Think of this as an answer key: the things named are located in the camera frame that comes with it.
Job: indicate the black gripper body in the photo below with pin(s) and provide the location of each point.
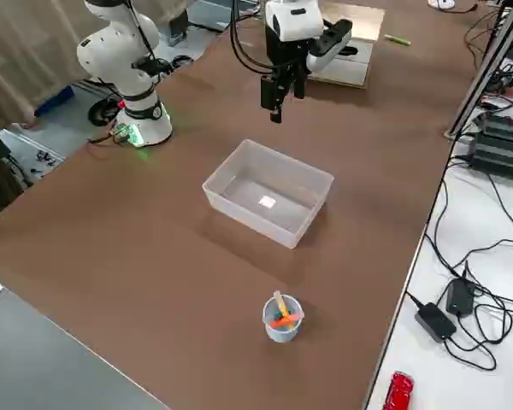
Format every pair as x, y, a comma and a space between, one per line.
288, 53
337, 34

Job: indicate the green stick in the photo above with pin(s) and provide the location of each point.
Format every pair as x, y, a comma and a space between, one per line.
397, 40

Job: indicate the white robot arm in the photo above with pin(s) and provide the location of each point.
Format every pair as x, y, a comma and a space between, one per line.
325, 60
128, 51

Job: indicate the wooden drawer cabinet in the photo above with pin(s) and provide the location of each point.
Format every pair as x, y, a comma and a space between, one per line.
359, 23

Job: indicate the clear plastic box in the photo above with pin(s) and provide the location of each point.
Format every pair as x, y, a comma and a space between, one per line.
239, 205

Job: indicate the yellow stick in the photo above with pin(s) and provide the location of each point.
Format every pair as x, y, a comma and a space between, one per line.
282, 305

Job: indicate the blue stick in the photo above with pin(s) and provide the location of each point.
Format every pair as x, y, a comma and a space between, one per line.
277, 317

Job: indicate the black power supply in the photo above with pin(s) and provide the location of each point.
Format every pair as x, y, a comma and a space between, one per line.
504, 126
500, 158

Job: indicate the blue plastic bin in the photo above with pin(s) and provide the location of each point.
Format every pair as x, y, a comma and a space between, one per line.
55, 100

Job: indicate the translucent blue plastic cup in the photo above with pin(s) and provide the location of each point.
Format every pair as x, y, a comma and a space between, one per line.
282, 335

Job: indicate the beige curtain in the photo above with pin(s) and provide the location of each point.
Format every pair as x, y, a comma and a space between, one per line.
25, 42

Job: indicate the black power adapter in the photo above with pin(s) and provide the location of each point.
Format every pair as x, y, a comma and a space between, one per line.
459, 299

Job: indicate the dark grey power adapter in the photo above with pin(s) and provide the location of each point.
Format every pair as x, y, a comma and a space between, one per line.
436, 322

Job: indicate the red crinkled packet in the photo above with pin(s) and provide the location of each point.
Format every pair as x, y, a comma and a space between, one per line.
399, 390

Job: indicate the aluminium frame post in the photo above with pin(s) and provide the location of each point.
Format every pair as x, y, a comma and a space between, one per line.
481, 79

